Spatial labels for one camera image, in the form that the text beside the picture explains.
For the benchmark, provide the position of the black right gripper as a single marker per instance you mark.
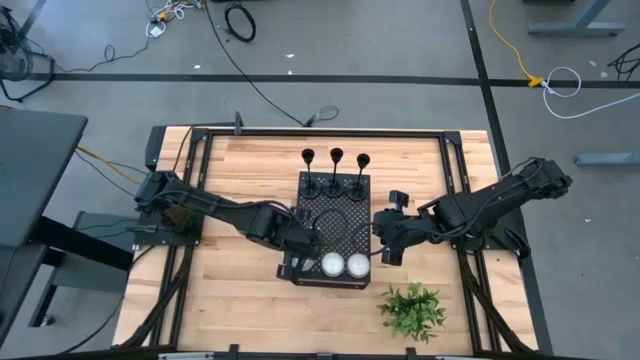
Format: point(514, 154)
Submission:
point(400, 227)

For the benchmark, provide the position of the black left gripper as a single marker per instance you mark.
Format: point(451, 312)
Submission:
point(292, 235)

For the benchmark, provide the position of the grey patterned ceramic bowl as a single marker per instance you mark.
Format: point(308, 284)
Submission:
point(332, 264)

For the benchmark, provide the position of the red patterned ceramic bowl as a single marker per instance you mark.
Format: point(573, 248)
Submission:
point(358, 265)

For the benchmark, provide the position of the black candlestick holder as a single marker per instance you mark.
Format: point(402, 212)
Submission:
point(357, 192)
point(333, 188)
point(310, 190)

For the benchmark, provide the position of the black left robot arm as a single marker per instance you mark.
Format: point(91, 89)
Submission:
point(220, 210)

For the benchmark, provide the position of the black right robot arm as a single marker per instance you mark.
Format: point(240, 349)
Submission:
point(500, 195)

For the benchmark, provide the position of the black perforated metal stand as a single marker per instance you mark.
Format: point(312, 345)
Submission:
point(360, 235)

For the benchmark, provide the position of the green artificial plant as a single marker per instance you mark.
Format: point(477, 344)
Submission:
point(412, 310)

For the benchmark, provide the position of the grey desk foot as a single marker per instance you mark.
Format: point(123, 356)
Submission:
point(575, 28)
point(607, 159)

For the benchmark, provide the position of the dark grey desk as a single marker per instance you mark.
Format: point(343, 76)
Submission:
point(35, 160)

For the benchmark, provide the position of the black aluminium table frame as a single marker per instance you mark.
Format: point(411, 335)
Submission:
point(325, 133)

